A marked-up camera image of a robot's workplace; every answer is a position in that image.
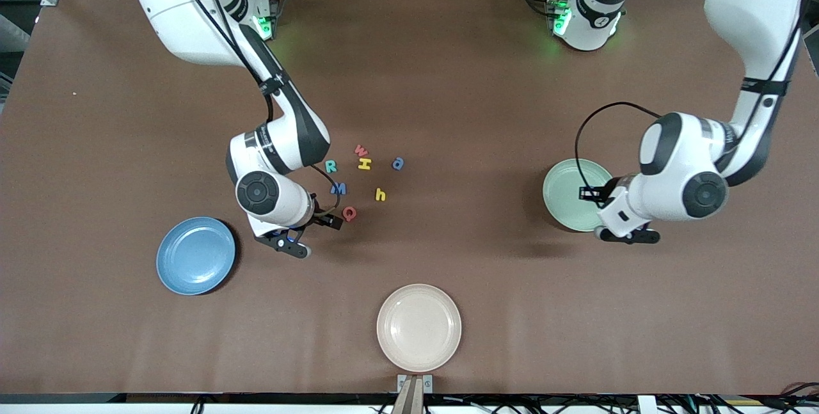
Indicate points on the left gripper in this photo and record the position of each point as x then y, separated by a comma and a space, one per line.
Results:
603, 192

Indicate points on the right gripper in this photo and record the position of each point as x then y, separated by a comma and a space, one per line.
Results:
324, 220

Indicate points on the red foam letter Q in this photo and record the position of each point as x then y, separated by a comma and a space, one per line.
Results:
353, 213

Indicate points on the teal foam letter R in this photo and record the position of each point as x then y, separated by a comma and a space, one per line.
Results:
328, 167

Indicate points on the yellow foam letter h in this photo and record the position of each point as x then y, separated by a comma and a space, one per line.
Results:
364, 164
378, 194

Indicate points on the blue foam letter a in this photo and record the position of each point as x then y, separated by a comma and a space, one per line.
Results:
400, 162

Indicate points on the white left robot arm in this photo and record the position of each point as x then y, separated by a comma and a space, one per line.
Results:
755, 4

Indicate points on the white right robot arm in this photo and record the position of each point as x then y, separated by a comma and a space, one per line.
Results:
192, 17

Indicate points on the green plate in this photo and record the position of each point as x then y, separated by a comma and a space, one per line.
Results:
563, 196

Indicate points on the blue uppercase foam letter M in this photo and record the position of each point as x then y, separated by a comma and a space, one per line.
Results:
341, 190

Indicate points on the blue plate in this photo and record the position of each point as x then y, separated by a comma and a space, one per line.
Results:
196, 256

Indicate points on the beige plate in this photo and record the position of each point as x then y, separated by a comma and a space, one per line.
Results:
419, 327

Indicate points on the red foam letter w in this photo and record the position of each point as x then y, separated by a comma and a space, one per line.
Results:
361, 151

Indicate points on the grey base connector box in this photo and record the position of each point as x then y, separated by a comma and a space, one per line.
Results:
272, 17
555, 11

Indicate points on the brown table cover mat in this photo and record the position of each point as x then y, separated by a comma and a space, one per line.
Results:
448, 81

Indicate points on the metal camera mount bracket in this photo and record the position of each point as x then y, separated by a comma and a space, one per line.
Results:
414, 383

